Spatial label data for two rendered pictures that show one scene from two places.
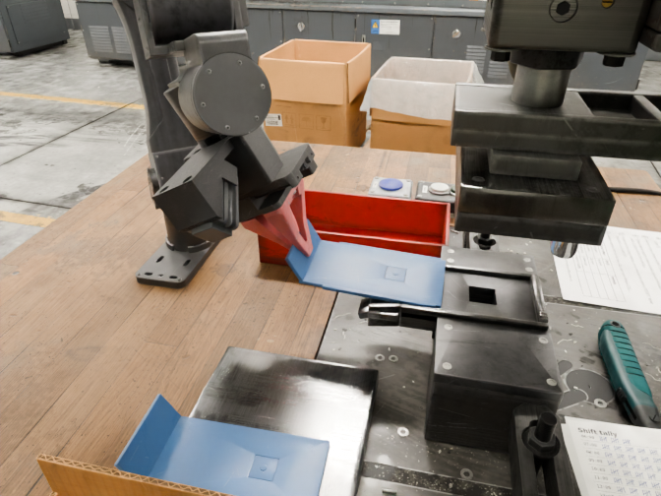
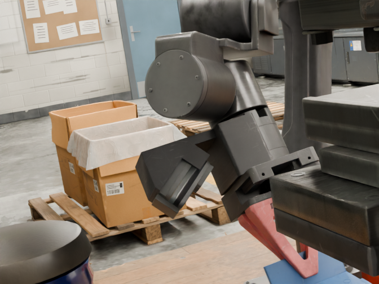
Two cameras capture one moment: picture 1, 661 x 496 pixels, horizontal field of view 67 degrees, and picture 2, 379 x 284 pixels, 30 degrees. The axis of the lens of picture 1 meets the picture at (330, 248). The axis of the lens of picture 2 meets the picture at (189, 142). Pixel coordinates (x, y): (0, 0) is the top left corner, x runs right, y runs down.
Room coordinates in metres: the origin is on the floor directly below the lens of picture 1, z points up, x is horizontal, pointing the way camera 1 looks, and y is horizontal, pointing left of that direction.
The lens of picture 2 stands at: (0.05, -0.42, 1.25)
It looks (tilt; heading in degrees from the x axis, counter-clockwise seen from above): 10 degrees down; 57
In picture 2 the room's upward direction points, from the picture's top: 9 degrees counter-clockwise
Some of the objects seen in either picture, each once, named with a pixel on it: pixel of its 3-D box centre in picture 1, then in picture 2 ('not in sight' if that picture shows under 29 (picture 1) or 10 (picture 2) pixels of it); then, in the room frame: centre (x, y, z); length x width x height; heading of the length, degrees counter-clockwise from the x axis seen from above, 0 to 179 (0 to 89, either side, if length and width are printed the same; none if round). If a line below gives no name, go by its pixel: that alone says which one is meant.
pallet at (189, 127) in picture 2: not in sight; (237, 121); (4.42, 5.37, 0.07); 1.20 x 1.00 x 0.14; 166
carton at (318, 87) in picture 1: (316, 101); not in sight; (2.95, 0.08, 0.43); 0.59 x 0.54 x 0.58; 164
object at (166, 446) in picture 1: (228, 453); not in sight; (0.25, 0.08, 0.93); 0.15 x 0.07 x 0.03; 79
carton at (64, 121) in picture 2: not in sight; (99, 150); (2.08, 3.85, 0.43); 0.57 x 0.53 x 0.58; 79
